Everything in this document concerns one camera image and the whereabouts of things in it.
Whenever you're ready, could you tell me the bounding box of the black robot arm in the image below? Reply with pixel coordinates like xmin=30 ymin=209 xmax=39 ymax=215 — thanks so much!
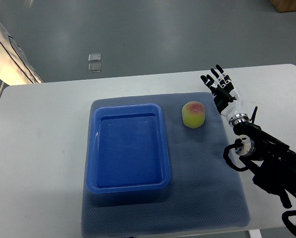
xmin=223 ymin=113 xmax=296 ymax=237

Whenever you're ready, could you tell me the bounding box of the white cloth with black trim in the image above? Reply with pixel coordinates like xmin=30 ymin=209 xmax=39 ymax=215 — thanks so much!
xmin=0 ymin=22 xmax=44 ymax=86

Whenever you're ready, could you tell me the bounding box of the yellow red peach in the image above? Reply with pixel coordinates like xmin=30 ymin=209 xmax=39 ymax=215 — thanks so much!
xmin=181 ymin=101 xmax=206 ymax=129

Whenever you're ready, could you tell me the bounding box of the floor socket plate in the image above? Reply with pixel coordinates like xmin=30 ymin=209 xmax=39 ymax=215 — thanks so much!
xmin=88 ymin=62 xmax=102 ymax=73
xmin=88 ymin=53 xmax=101 ymax=62

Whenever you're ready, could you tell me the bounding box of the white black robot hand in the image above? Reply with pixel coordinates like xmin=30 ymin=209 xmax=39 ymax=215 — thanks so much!
xmin=200 ymin=64 xmax=241 ymax=116

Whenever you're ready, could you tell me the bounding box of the upper floor socket plate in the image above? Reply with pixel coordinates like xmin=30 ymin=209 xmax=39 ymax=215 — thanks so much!
xmin=88 ymin=53 xmax=101 ymax=62

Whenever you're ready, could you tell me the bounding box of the white table leg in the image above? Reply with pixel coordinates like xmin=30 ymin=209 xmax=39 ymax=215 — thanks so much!
xmin=248 ymin=229 xmax=262 ymax=238

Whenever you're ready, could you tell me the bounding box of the blue plastic tray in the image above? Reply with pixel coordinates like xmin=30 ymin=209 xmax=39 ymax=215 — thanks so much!
xmin=86 ymin=104 xmax=171 ymax=194

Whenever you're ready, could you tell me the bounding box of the lower floor socket plate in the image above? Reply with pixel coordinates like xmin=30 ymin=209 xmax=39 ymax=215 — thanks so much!
xmin=88 ymin=62 xmax=102 ymax=73

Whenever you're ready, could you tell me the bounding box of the brown cardboard box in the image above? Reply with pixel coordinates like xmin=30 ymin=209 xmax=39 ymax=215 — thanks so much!
xmin=269 ymin=0 xmax=296 ymax=13

